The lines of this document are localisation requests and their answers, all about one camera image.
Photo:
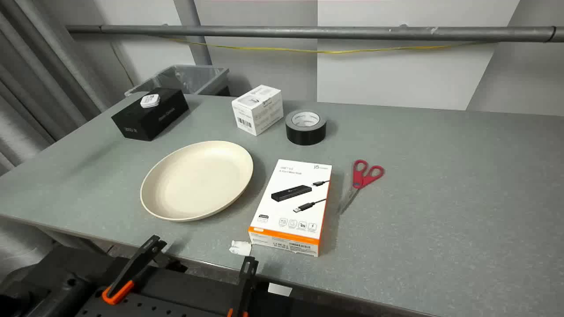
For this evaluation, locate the small clear plastic piece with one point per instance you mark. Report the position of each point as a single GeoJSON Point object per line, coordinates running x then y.
{"type": "Point", "coordinates": [240, 246]}

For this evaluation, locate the small white cardboard box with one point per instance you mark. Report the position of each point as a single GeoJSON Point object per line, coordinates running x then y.
{"type": "Point", "coordinates": [258, 109]}

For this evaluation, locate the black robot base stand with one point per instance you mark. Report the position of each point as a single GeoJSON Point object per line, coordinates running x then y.
{"type": "Point", "coordinates": [170, 295]}

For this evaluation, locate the small orange black clamp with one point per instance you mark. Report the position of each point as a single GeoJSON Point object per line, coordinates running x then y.
{"type": "Point", "coordinates": [246, 287]}

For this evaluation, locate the grey metal rail pipe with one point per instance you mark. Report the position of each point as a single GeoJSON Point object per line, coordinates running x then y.
{"type": "Point", "coordinates": [305, 31]}

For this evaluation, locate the cream round plate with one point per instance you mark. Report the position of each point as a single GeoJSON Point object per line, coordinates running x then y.
{"type": "Point", "coordinates": [196, 179]}

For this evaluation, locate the grey plastic bin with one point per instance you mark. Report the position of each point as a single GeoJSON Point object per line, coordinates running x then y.
{"type": "Point", "coordinates": [187, 79]}

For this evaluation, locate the large orange black clamp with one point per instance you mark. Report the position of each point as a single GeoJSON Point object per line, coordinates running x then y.
{"type": "Point", "coordinates": [133, 273]}

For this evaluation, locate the black rectangular box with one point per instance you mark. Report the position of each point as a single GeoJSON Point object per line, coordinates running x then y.
{"type": "Point", "coordinates": [154, 118]}

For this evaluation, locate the white wall board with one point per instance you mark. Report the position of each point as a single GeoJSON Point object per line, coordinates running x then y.
{"type": "Point", "coordinates": [406, 63]}

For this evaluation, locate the white orange USB hub box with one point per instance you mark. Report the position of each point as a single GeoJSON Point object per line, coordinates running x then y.
{"type": "Point", "coordinates": [293, 204]}

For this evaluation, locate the small white plastic object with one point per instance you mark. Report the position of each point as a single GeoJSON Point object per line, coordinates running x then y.
{"type": "Point", "coordinates": [150, 100]}

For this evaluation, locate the grey vertical post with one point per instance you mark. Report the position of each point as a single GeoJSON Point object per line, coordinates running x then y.
{"type": "Point", "coordinates": [194, 28]}

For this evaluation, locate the black masking tape roll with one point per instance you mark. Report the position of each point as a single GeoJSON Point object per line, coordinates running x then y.
{"type": "Point", "coordinates": [305, 132]}

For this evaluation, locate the grey curtain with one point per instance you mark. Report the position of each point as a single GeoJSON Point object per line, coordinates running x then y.
{"type": "Point", "coordinates": [36, 75]}

